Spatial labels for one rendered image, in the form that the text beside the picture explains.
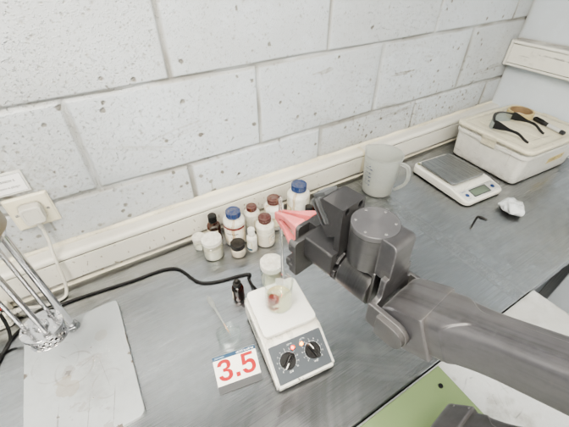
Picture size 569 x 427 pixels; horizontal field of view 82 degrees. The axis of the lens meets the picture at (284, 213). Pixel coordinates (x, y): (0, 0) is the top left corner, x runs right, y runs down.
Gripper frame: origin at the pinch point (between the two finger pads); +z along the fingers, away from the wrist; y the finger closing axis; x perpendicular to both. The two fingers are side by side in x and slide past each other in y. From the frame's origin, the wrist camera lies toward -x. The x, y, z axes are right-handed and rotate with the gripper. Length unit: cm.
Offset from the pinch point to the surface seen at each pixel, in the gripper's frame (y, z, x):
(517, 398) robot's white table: -25, -42, 36
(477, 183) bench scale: -88, -4, 32
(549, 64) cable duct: -139, 2, 2
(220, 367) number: 16.2, 1.2, 31.8
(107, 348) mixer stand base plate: 32, 22, 33
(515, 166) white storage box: -101, -10, 27
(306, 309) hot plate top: -3.6, -3.6, 25.9
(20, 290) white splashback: 43, 48, 29
